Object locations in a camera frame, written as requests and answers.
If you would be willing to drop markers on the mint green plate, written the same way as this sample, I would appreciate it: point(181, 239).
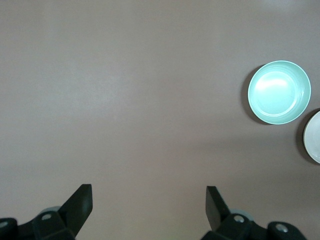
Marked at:
point(278, 92)

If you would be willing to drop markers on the beige plate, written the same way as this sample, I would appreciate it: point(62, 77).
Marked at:
point(313, 137)

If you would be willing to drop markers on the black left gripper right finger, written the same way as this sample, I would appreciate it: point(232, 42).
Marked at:
point(215, 207)

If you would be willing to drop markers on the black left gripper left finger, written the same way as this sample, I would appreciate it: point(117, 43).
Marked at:
point(80, 205)

